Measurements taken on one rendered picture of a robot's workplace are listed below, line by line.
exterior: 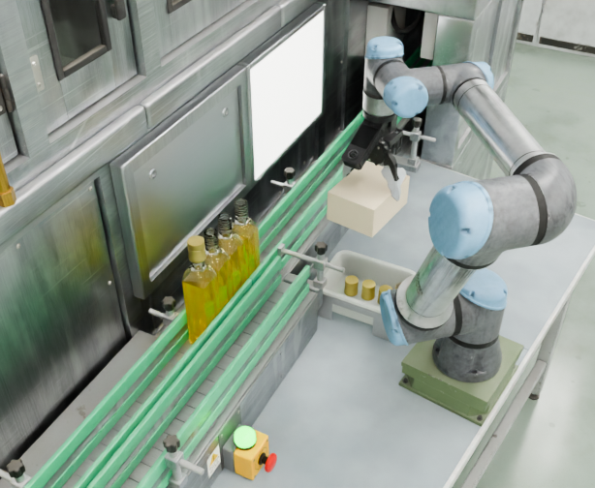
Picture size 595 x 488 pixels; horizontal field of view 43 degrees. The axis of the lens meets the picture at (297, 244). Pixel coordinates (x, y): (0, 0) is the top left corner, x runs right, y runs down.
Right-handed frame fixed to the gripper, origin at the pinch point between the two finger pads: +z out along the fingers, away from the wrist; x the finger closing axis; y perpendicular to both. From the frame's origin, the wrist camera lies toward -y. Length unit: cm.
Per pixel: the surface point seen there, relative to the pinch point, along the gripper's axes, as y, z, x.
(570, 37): 345, 97, 51
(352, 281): 0.4, 28.9, 3.0
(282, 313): -28.4, 18.1, 3.9
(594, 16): 346, 81, 40
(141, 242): -45, -2, 27
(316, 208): 6.1, 15.9, 18.1
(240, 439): -56, 26, -6
